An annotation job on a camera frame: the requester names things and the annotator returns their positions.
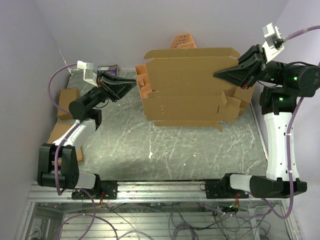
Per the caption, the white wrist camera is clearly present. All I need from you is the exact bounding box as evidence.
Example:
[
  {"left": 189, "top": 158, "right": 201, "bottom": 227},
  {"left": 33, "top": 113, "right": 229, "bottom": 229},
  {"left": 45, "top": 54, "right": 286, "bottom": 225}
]
[
  {"left": 262, "top": 23, "right": 284, "bottom": 63},
  {"left": 77, "top": 60, "right": 98, "bottom": 87}
]

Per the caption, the cardboard box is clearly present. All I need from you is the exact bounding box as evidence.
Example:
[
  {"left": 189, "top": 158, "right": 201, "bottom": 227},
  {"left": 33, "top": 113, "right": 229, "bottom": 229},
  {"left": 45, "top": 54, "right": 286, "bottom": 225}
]
[
  {"left": 46, "top": 122, "right": 85, "bottom": 165},
  {"left": 142, "top": 47, "right": 241, "bottom": 130},
  {"left": 233, "top": 84, "right": 257, "bottom": 116},
  {"left": 57, "top": 88, "right": 80, "bottom": 121}
]

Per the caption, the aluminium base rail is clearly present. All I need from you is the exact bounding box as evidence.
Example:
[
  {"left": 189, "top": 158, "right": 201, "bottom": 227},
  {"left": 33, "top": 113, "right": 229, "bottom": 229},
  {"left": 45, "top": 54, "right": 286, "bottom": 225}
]
[{"left": 26, "top": 181, "right": 291, "bottom": 203}]

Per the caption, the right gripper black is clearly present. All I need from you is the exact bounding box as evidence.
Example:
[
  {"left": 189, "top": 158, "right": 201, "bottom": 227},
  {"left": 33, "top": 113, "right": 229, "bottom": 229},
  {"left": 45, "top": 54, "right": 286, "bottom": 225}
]
[{"left": 213, "top": 43, "right": 293, "bottom": 90}]

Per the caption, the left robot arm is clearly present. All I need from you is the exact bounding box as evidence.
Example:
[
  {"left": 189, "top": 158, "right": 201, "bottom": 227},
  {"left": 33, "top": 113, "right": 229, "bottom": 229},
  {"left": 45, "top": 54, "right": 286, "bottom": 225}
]
[{"left": 37, "top": 73, "right": 137, "bottom": 199}]

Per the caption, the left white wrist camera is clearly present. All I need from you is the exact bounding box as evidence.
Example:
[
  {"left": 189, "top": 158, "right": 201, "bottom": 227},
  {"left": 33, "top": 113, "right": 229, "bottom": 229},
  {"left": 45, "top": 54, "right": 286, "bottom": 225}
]
[{"left": 77, "top": 60, "right": 98, "bottom": 87}]

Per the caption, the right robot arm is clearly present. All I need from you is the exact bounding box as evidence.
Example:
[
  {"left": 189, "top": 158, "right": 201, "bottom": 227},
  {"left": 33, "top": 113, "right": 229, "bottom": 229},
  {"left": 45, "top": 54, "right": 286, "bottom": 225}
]
[{"left": 214, "top": 44, "right": 320, "bottom": 198}]

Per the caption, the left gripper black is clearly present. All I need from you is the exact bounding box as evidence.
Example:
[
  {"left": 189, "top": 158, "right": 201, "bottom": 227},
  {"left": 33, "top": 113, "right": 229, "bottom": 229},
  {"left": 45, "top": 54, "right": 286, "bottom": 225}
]
[{"left": 85, "top": 70, "right": 138, "bottom": 108}]

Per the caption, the peach plastic file organizer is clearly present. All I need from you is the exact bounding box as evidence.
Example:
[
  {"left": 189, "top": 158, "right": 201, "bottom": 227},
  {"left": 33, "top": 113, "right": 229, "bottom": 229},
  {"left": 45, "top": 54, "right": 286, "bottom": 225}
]
[{"left": 135, "top": 33, "right": 197, "bottom": 104}]

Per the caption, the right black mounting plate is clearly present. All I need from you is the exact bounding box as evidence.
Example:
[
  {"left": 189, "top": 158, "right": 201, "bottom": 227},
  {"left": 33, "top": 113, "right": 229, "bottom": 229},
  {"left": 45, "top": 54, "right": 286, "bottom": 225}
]
[{"left": 204, "top": 180, "right": 249, "bottom": 200}]

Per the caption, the purple book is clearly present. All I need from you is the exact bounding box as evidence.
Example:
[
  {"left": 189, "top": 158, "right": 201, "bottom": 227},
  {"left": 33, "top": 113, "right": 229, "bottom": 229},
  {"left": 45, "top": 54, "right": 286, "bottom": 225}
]
[{"left": 97, "top": 64, "right": 119, "bottom": 76}]

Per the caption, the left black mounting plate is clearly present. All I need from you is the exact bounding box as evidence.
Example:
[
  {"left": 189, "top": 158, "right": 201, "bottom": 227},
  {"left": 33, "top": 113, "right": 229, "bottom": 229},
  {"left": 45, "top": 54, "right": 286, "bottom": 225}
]
[{"left": 71, "top": 180, "right": 118, "bottom": 200}]

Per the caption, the black mounting plate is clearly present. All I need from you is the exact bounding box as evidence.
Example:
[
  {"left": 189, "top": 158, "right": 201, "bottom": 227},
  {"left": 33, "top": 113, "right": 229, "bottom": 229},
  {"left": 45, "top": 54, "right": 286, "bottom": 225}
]
[
  {"left": 204, "top": 180, "right": 249, "bottom": 200},
  {"left": 71, "top": 180, "right": 118, "bottom": 200}
]

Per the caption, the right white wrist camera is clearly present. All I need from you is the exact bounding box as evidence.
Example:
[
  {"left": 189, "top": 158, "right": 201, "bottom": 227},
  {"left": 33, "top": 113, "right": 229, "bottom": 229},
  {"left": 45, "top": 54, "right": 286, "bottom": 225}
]
[{"left": 262, "top": 23, "right": 284, "bottom": 63}]

